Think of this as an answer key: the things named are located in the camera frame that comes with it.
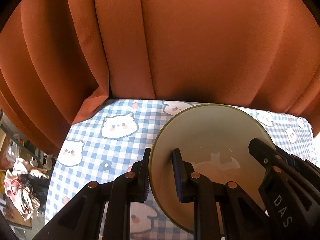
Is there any blue checked cartoon tablecloth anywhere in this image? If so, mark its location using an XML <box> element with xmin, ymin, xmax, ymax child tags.
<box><xmin>36</xmin><ymin>99</ymin><xmax>319</xmax><ymax>239</ymax></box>

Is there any floral ceramic bowl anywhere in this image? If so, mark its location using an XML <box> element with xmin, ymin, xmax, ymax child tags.
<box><xmin>149</xmin><ymin>101</ymin><xmax>275</xmax><ymax>232</ymax></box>

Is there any orange curtain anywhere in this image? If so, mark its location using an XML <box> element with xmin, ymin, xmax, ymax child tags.
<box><xmin>1</xmin><ymin>0</ymin><xmax>319</xmax><ymax>154</ymax></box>

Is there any pile of clothes and bags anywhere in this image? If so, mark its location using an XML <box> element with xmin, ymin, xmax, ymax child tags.
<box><xmin>1</xmin><ymin>139</ymin><xmax>56</xmax><ymax>223</ymax></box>

